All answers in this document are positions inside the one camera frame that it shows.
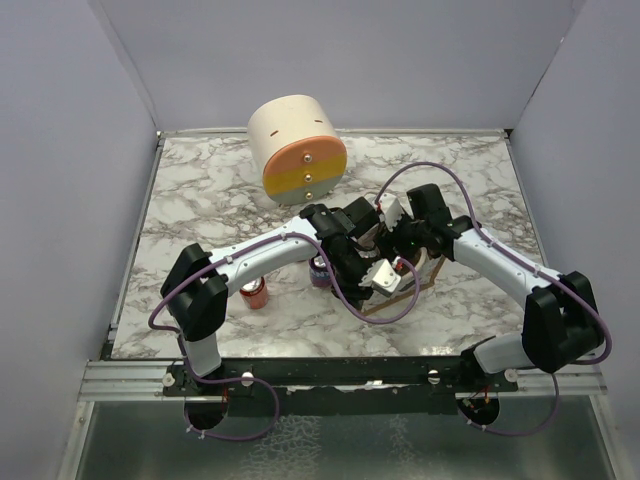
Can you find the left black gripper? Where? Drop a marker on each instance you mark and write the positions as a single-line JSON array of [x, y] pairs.
[[356, 293]]

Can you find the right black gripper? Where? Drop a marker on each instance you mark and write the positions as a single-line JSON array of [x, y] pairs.
[[391, 238]]

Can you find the purple Fanta can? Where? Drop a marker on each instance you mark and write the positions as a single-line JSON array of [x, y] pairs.
[[318, 272]]

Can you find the burlap canvas tote bag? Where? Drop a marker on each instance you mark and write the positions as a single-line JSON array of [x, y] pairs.
[[428, 270]]

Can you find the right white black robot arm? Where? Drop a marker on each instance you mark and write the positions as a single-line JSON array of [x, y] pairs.
[[559, 325]]

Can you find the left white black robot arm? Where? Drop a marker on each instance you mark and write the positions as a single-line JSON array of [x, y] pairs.
[[199, 284]]

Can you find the red cola can left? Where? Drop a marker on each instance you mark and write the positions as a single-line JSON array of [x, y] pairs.
[[255, 294]]

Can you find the beige cylindrical drawer unit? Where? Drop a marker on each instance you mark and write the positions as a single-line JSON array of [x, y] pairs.
[[296, 148]]

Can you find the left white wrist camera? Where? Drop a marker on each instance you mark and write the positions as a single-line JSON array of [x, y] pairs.
[[382, 278]]

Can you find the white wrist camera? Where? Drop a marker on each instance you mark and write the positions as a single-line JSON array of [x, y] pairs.
[[382, 278], [390, 211]]

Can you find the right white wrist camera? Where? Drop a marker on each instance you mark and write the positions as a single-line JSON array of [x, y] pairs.
[[390, 211]]

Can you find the aluminium frame rail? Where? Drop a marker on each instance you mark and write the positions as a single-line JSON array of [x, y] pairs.
[[122, 381]]

